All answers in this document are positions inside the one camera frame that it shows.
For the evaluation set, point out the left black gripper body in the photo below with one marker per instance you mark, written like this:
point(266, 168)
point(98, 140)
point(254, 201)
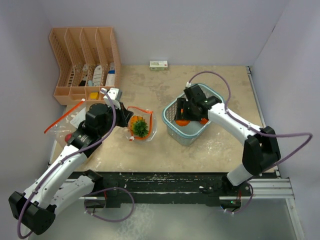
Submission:
point(103, 129)

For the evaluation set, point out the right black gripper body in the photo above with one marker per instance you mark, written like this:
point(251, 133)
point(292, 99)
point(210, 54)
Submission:
point(189, 112)

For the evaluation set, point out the orange peeled fruit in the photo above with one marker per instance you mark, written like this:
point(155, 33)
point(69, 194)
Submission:
point(138, 126)

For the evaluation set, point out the clear orange-zip bag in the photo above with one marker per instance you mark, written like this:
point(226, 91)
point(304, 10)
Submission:
point(67, 123)

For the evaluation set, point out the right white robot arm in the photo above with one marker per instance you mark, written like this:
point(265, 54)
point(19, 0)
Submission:
point(260, 147)

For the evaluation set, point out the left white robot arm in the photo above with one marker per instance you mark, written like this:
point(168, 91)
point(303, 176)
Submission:
point(37, 206)

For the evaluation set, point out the yellow sponge block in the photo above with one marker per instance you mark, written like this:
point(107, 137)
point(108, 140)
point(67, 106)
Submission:
point(94, 96)

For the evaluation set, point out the blue plastic basket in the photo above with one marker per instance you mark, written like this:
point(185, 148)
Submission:
point(187, 134)

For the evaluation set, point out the white blue bottle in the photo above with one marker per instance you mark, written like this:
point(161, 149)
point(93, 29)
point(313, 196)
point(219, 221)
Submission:
point(111, 76)

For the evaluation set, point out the white pack in organizer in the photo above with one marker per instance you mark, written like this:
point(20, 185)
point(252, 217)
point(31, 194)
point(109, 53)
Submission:
point(97, 76)

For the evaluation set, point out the small green white box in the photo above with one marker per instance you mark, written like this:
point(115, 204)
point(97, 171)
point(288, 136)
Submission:
point(158, 65)

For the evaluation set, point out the orange file organizer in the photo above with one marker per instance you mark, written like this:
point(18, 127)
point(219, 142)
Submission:
point(78, 51)

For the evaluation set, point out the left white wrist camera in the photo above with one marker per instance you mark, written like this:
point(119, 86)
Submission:
point(112, 96)

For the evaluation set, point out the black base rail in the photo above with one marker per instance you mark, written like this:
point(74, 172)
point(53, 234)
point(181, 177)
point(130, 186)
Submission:
point(205, 188)

